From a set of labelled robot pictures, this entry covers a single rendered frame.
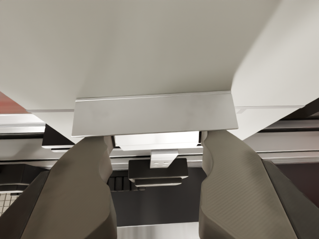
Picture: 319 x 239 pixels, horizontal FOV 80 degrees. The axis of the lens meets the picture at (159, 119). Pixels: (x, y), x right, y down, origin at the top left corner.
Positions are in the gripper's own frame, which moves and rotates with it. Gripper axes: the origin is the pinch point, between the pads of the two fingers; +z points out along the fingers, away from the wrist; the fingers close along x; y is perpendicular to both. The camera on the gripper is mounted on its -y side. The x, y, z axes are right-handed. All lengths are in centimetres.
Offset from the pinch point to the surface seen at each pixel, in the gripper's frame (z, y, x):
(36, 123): 9.3, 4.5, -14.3
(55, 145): 5.9, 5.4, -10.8
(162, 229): 0.8, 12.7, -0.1
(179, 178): 17.7, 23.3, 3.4
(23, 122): 8.3, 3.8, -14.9
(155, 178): 17.3, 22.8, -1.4
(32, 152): 23.9, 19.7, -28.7
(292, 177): 41, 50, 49
